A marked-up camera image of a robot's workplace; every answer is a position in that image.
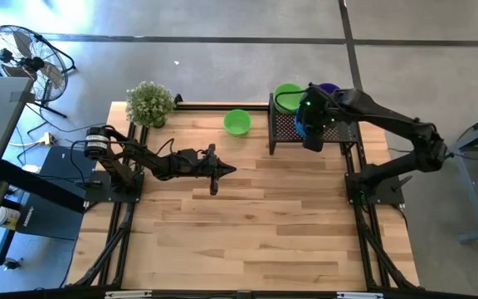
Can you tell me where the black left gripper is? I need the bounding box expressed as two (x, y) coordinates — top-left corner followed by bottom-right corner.
(168, 144), (237, 196)

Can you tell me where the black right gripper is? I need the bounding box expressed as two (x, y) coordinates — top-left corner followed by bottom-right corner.
(299, 82), (339, 154)

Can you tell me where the blue plastic mini bowl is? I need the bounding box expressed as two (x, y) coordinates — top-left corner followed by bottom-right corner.
(294, 108), (311, 140)

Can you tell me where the purple plastic mini bowl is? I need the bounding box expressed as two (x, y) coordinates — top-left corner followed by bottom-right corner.
(317, 81), (342, 95)

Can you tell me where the green plastic mini bowl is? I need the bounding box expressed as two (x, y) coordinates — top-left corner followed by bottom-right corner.
(222, 108), (252, 137)
(272, 82), (306, 115)

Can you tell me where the black perforated metal shelf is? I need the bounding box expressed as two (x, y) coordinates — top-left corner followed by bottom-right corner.
(267, 91), (360, 155)

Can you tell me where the small potted green plant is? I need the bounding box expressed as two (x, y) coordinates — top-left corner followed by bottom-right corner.
(124, 81), (177, 129)

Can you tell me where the black computer tower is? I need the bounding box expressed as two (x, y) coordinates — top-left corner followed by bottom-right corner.
(17, 145), (99, 242)

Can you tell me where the black desk beam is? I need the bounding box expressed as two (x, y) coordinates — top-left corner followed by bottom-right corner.
(0, 159), (89, 213)

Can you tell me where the black floor fan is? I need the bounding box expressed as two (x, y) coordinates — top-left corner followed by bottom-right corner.
(0, 23), (78, 120)

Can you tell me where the white jar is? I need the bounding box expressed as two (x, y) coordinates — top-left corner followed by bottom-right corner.
(0, 206), (21, 231)

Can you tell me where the black caster wheel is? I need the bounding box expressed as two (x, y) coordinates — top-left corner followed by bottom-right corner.
(2, 257), (24, 271)

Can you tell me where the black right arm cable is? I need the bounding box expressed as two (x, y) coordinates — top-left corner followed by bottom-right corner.
(272, 87), (311, 110)

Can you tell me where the black aluminium frame rail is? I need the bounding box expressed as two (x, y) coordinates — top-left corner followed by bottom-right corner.
(174, 102), (271, 112)
(0, 285), (478, 299)

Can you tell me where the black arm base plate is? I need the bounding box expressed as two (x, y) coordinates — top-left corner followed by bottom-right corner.
(344, 172), (406, 207)
(84, 168), (145, 204)

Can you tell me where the black aluminium side frame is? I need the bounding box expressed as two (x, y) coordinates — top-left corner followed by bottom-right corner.
(71, 120), (149, 288)
(344, 140), (421, 291)

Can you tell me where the white frame bracket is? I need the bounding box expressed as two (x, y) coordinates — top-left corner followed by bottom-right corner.
(336, 292), (384, 299)
(105, 290), (153, 299)

